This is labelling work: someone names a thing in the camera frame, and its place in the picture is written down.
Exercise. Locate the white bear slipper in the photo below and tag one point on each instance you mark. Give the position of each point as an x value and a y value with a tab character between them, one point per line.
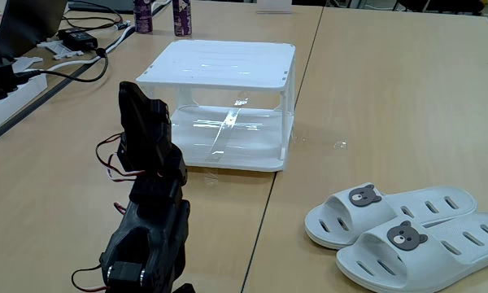
423	256
384	209

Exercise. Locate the white open shelf box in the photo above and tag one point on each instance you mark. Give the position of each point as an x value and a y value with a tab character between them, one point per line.
219	61

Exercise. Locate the black power adapter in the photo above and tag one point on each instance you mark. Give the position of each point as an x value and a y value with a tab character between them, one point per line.
78	38

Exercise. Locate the purple drink can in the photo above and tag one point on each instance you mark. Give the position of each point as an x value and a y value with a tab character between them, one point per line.
182	18
143	18

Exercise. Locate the white flat printed part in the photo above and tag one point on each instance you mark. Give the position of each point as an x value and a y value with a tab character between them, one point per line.
26	63

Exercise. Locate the white power strip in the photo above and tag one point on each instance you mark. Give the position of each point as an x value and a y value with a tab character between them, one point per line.
12	101

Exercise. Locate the dark laptop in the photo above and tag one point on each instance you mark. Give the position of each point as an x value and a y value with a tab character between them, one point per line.
32	24

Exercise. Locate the black power plug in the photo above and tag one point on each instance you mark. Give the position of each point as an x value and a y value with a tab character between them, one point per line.
2	77

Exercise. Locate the white printed bracket part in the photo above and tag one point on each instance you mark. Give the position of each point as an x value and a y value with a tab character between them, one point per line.
59	48

